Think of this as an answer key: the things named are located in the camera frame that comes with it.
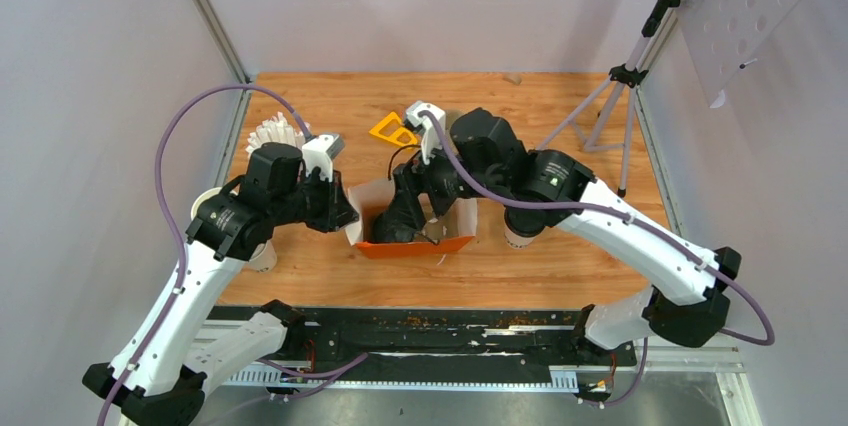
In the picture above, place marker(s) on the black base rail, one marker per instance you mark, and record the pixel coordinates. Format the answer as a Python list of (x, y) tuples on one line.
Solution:
[(445, 347)]

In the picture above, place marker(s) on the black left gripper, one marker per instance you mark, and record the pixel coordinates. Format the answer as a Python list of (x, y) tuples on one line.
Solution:
[(339, 210)]

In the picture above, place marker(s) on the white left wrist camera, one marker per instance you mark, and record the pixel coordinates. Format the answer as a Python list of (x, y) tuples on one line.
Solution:
[(319, 152)]

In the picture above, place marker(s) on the yellow plastic triangle piece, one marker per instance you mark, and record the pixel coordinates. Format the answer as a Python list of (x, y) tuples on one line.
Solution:
[(391, 129)]

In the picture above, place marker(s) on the orange and white paper bag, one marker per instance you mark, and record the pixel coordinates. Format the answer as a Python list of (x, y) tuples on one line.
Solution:
[(373, 197)]

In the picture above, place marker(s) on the stack of white paper cups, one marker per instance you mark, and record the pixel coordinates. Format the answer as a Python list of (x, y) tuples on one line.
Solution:
[(264, 257)]

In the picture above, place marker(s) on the single cardboard cup carrier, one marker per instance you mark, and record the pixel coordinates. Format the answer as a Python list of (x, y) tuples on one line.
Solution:
[(435, 230)]

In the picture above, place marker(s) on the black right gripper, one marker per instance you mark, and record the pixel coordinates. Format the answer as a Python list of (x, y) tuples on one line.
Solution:
[(411, 179)]

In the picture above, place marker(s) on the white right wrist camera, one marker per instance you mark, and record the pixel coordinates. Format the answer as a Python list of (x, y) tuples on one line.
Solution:
[(426, 120)]

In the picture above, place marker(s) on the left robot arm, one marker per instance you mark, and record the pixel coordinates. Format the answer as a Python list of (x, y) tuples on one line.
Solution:
[(159, 378)]

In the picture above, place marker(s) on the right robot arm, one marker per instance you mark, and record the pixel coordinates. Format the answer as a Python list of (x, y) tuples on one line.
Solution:
[(685, 302)]

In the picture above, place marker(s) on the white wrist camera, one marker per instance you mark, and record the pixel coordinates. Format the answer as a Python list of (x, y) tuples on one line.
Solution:
[(319, 152), (426, 120)]

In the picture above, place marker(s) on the pink cup of straws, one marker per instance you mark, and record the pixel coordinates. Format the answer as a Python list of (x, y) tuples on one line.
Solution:
[(276, 129)]

